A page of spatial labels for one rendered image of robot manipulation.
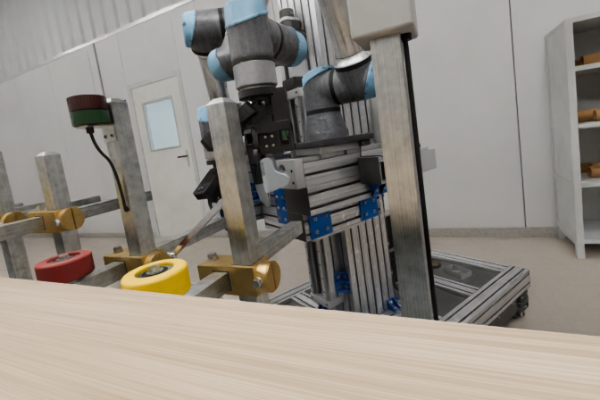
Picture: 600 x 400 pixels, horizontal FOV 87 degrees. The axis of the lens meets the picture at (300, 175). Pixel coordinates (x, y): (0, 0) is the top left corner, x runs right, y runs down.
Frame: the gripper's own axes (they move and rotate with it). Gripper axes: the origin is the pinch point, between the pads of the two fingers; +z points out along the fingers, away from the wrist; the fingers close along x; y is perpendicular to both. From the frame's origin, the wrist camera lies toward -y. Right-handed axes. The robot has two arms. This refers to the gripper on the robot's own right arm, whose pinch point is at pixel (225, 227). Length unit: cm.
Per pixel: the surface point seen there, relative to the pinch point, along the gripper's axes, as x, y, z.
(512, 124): -110, 232, -11
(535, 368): -64, -53, -7
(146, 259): -6.7, -32.0, -3.6
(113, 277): -1.3, -35.5, -1.3
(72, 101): -5, -38, -34
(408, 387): -57, -56, -7
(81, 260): -3.8, -41.6, -7.3
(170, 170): 272, 236, -9
